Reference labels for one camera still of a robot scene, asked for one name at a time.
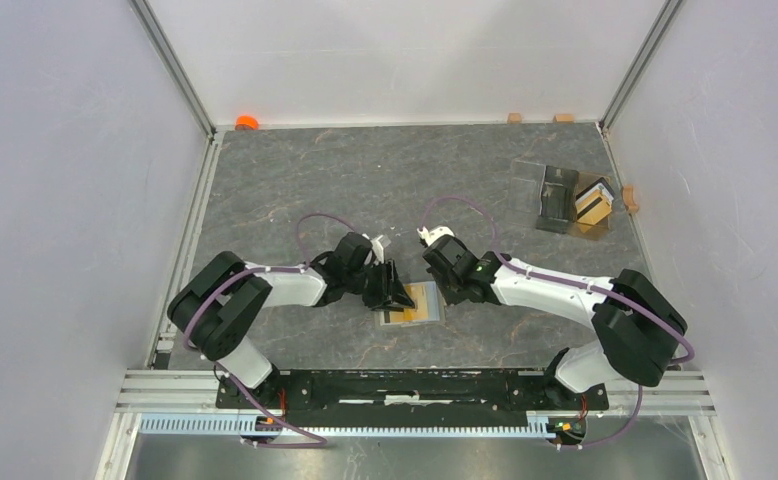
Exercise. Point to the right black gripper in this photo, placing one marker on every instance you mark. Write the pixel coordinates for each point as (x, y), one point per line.
(450, 298)

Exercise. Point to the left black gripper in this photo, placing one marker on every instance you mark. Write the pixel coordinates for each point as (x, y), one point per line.
(390, 292)

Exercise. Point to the olive card holder wallet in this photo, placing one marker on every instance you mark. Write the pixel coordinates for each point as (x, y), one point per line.
(415, 305)

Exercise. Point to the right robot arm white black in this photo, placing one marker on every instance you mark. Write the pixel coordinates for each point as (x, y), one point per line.
(637, 330)

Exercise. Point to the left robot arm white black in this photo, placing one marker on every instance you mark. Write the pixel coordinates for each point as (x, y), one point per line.
(218, 306)

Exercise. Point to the silver credit card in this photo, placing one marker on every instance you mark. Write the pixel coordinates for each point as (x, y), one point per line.
(594, 203)

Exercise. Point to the clear three-compartment plastic box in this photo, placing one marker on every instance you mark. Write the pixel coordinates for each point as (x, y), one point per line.
(543, 196)

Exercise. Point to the wooden block middle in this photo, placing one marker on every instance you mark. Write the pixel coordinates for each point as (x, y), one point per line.
(564, 118)

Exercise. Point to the orange round cap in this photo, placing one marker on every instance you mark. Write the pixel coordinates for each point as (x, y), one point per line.
(246, 122)

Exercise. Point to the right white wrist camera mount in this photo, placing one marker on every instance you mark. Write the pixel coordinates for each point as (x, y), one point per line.
(429, 236)

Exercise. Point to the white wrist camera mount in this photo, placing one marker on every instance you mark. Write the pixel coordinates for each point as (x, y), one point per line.
(429, 236)
(378, 246)

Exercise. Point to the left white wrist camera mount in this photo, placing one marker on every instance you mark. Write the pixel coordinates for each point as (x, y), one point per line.
(378, 246)

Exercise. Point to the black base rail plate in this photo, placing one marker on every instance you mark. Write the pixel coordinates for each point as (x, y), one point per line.
(489, 397)

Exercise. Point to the wooden block right wall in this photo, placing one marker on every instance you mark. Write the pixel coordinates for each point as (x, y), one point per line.
(629, 198)

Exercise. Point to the white slotted cable duct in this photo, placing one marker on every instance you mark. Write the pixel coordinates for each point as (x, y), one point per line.
(252, 425)

